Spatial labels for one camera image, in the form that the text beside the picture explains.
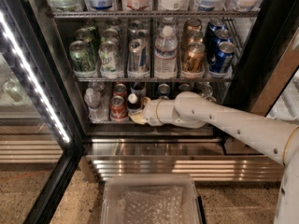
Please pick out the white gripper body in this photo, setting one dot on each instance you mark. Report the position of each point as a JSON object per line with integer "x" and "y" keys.
{"x": 150, "y": 113}

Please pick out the dark blue plastic bottle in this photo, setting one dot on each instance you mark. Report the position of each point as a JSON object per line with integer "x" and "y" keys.
{"x": 134, "y": 103}

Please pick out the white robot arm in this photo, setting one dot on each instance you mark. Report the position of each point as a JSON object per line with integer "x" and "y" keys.
{"x": 278, "y": 140}

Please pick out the clear water bottle bottom shelf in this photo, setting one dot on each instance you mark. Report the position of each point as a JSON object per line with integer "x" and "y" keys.
{"x": 93, "y": 100}

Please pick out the clear water bottle shelf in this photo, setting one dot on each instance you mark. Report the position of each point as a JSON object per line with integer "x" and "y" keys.
{"x": 166, "y": 54}
{"x": 93, "y": 100}

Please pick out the gold can front middle shelf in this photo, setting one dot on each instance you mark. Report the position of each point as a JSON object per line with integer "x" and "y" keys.
{"x": 193, "y": 59}

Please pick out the clear water bottle middle shelf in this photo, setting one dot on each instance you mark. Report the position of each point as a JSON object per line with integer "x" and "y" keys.
{"x": 166, "y": 54}

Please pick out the green can front middle shelf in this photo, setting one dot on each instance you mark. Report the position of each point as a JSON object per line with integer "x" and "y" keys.
{"x": 81, "y": 59}

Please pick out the blue can front middle shelf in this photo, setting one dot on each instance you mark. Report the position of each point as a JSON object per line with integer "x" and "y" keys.
{"x": 221, "y": 59}

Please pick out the open glass fridge door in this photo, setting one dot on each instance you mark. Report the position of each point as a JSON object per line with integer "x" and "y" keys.
{"x": 37, "y": 165}

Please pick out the red soda can front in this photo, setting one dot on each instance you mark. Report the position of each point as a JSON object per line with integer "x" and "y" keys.
{"x": 118, "y": 109}

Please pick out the red soda can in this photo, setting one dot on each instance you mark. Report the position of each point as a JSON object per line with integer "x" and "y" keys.
{"x": 118, "y": 109}
{"x": 120, "y": 89}

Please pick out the blue soda can back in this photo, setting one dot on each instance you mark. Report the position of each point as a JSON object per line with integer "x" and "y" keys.
{"x": 163, "y": 90}

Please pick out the red soda can back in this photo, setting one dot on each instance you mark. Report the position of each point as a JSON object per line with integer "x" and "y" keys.
{"x": 120, "y": 89}

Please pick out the gold soda can back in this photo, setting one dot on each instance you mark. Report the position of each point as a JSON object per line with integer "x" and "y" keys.
{"x": 185, "y": 87}

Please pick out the silver blue slim can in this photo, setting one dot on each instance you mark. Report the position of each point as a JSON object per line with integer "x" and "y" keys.
{"x": 138, "y": 65}

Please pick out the white green can front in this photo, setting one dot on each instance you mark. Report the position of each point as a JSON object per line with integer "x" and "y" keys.
{"x": 110, "y": 60}

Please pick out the silver soda can back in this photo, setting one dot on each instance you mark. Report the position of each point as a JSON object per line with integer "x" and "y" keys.
{"x": 204, "y": 89}

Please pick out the silver soda can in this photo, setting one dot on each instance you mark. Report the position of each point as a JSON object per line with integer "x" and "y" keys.
{"x": 204, "y": 89}
{"x": 211, "y": 99}

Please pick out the silver soda can front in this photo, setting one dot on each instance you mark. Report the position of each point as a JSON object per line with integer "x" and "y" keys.
{"x": 211, "y": 99}

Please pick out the clear plastic bin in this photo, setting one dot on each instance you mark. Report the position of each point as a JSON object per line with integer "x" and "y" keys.
{"x": 150, "y": 199}

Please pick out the white LED light strip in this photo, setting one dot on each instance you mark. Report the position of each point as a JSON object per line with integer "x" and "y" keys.
{"x": 33, "y": 78}

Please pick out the middle wire shelf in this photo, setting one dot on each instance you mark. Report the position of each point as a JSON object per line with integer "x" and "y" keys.
{"x": 152, "y": 79}

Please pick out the wire shelf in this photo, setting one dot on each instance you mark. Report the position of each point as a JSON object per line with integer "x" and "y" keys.
{"x": 152, "y": 79}
{"x": 148, "y": 14}

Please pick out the upper wire shelf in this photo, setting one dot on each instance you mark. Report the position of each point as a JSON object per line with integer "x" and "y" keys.
{"x": 148, "y": 14}

